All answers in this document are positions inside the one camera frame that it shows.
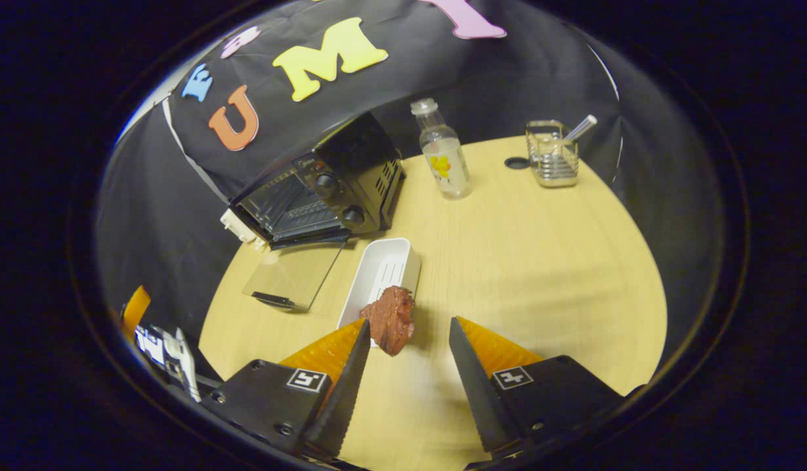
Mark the white rectangular dish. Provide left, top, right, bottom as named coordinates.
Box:
left=337, top=237, right=422, bottom=347

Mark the brown meat piece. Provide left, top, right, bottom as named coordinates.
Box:
left=360, top=285, right=416, bottom=357

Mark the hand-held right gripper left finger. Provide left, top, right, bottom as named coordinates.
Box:
left=201, top=319, right=372, bottom=459

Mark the white straw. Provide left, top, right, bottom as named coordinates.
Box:
left=563, top=115, right=598, bottom=143

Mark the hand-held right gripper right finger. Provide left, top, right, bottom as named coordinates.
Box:
left=449, top=316, right=630, bottom=459

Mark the metal wire holder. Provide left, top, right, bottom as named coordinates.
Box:
left=525, top=120, right=581, bottom=188

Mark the clear glass bottle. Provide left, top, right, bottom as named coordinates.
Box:
left=410, top=98, right=473, bottom=200

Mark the black electric oven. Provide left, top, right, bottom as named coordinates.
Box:
left=228, top=111, right=406, bottom=313

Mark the black backdrop cloth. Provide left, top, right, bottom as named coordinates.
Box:
left=96, top=0, right=725, bottom=341

